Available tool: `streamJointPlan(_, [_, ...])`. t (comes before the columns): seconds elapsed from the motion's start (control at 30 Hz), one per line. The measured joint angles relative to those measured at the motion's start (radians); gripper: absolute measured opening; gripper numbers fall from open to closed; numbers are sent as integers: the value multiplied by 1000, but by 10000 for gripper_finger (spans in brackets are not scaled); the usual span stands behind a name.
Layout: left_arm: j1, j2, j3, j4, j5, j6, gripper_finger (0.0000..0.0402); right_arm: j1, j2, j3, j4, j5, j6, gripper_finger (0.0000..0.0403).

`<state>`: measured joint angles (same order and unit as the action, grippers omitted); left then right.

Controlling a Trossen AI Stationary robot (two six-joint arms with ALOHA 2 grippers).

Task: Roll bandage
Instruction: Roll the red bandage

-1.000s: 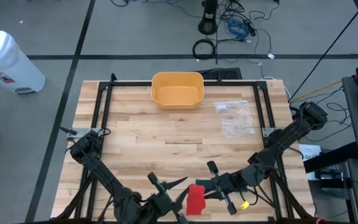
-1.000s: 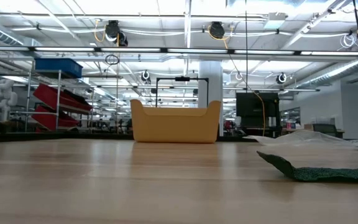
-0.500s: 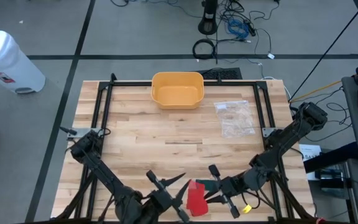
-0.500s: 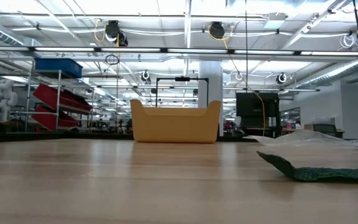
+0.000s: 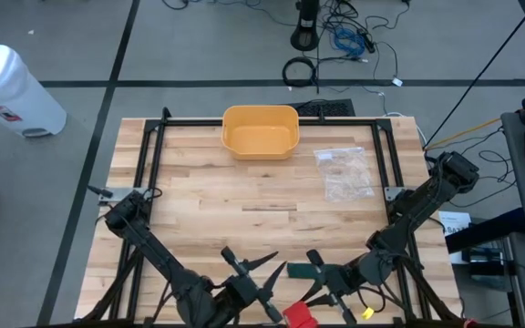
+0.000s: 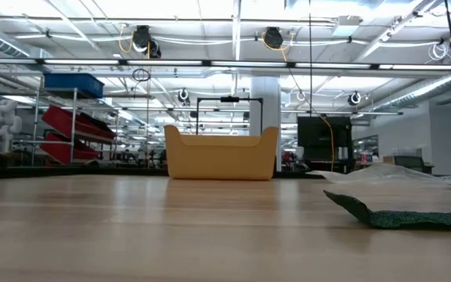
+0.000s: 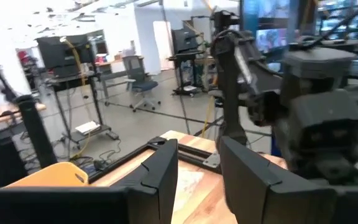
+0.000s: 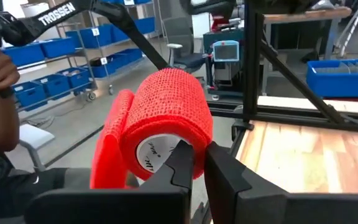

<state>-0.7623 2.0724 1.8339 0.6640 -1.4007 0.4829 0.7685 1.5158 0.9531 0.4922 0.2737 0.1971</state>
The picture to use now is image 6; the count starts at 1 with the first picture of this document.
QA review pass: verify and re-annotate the long ceiling light strip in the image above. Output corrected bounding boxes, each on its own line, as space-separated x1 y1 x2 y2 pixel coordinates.
0 57 451 72

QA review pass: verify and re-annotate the yellow hanging cable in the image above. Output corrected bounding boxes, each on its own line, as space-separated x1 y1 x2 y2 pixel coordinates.
283 46 335 172

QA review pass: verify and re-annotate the black gantry frame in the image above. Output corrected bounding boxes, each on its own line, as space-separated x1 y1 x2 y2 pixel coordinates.
196 95 265 136

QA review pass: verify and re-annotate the red plastic storage bin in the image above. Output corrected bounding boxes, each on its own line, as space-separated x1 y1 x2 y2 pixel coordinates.
40 104 117 144
39 132 100 165

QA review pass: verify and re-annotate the silver ventilation duct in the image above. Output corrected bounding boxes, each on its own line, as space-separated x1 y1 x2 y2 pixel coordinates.
370 72 451 113

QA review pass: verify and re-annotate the white building column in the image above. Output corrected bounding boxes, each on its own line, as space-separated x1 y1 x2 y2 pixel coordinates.
249 76 282 172

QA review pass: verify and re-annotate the metal shelf rack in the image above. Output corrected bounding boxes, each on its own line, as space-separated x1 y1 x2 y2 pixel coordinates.
12 76 156 169

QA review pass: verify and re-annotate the thin black hanging cable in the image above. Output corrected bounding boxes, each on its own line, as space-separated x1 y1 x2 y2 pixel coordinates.
308 0 313 118

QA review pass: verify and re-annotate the dark green elastic bandage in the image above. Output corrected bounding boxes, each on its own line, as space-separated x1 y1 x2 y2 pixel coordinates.
323 190 451 231

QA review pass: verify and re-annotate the yellow plastic bin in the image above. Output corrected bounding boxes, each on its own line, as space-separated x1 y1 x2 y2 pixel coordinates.
164 124 280 182

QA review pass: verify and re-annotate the white robot figure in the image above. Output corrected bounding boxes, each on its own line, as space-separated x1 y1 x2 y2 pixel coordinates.
0 99 23 154

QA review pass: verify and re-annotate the clear plastic zip bag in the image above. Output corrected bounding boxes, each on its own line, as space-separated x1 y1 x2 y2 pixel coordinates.
306 163 451 189

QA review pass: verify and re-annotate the black monitor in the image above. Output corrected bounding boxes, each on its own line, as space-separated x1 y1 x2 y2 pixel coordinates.
297 116 353 161

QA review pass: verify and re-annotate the blue plastic storage bin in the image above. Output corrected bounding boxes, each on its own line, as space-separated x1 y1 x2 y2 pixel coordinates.
43 72 105 99

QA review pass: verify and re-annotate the black metal table frame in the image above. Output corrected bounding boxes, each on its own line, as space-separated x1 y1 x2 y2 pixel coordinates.
0 166 451 189

